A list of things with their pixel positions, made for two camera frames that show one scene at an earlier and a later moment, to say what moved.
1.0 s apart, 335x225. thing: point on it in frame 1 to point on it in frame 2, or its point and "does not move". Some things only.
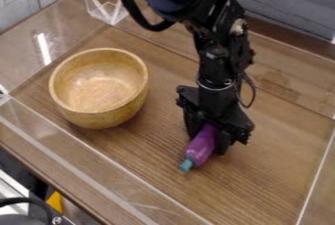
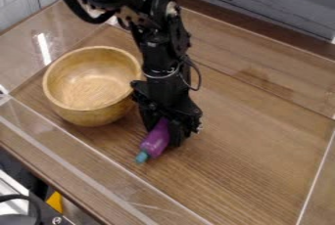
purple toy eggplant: x=202 y=147 to x=155 y=142
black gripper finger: x=224 y=139 to x=180 y=131
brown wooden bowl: x=97 y=86 does not move
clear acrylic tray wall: x=80 y=173 does not move
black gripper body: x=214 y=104 to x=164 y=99
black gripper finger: x=195 y=122 to x=151 y=116
